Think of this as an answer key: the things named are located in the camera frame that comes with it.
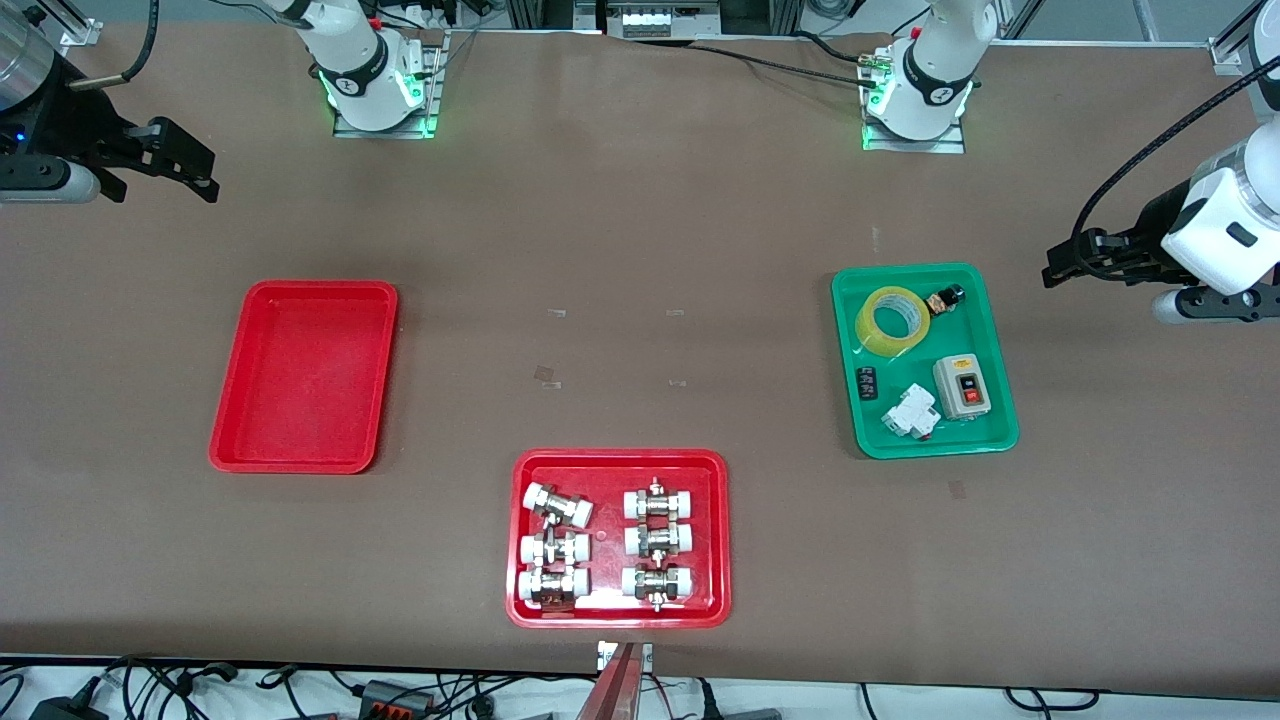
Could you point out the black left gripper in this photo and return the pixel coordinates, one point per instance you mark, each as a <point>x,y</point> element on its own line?
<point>1150,231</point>

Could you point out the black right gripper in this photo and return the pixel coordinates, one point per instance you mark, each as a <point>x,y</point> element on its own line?
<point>72,132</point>

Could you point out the yellow tape roll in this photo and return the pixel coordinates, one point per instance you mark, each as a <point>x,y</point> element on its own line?
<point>868,338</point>

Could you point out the green plastic tray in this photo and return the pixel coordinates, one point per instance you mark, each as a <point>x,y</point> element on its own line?
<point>960,330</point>

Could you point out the empty red plastic tray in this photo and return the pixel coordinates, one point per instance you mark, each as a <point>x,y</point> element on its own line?
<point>300,380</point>

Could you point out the red tray with fittings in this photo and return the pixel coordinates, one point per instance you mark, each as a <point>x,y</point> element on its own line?
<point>607,470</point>

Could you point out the brass black solenoid valve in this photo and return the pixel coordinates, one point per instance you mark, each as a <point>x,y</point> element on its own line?
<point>940,301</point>

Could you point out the white circuit breaker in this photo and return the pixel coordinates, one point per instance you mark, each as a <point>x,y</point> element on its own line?
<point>910,412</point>

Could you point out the grey terminal block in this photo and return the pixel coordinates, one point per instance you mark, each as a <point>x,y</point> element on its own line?
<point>665,22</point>

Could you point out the white metal pipe fitting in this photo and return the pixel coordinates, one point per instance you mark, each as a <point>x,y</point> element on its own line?
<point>657,582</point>
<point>658,540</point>
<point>555,548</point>
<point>555,505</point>
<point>658,503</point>
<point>552,585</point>

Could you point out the black power adapter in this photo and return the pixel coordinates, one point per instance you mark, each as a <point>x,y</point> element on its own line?
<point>65,708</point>

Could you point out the grey orange power strip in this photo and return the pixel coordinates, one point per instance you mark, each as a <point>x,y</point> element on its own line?
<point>395,698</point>

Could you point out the aluminium frame profile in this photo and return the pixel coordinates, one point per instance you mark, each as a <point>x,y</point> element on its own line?
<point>1235,45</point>
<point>80,30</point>

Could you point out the grey push-button switch box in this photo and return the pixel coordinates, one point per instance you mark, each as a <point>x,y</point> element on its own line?
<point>960,390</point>

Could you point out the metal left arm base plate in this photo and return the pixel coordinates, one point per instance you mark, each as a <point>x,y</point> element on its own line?
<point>945,146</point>

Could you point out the small black rocker switch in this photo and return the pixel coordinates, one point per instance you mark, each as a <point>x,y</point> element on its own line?
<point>868,383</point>

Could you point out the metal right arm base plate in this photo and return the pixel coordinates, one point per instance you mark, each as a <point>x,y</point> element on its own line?
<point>434,95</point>

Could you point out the red pole with metal bracket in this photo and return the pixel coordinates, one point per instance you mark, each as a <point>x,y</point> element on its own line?
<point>615,695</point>

